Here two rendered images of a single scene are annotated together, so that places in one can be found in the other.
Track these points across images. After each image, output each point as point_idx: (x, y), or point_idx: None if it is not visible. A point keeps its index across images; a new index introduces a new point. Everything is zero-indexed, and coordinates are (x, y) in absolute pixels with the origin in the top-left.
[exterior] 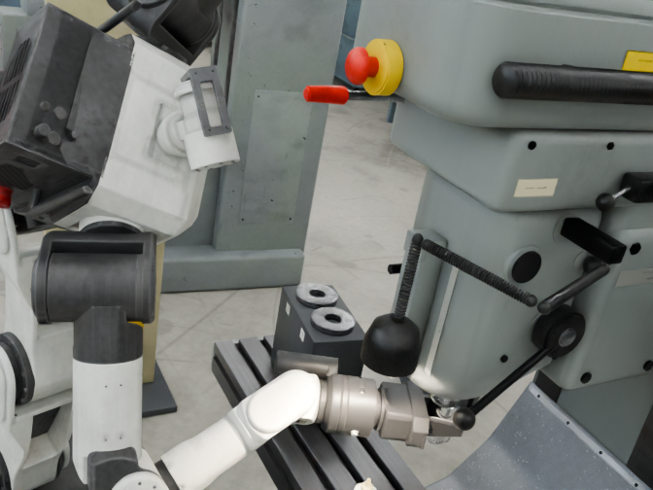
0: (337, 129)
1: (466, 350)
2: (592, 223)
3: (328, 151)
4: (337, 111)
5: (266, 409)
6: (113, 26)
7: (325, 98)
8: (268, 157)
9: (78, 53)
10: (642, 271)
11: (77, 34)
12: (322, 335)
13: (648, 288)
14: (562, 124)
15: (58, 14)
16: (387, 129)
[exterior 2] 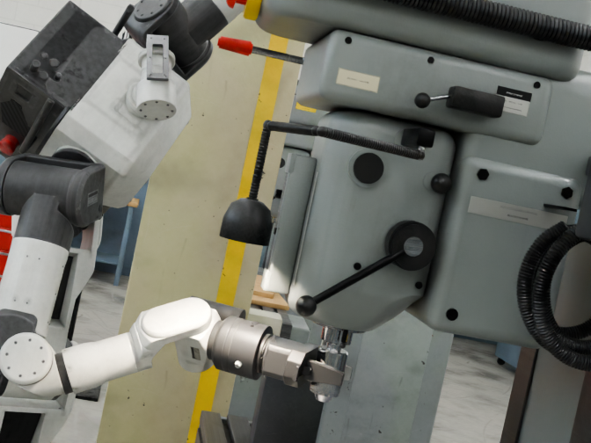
0: None
1: (320, 250)
2: (438, 145)
3: (495, 441)
4: None
5: (158, 318)
6: (117, 31)
7: (231, 45)
8: (379, 379)
9: (80, 33)
10: (499, 205)
11: (83, 23)
12: None
13: (512, 228)
14: (374, 27)
15: (75, 8)
16: None
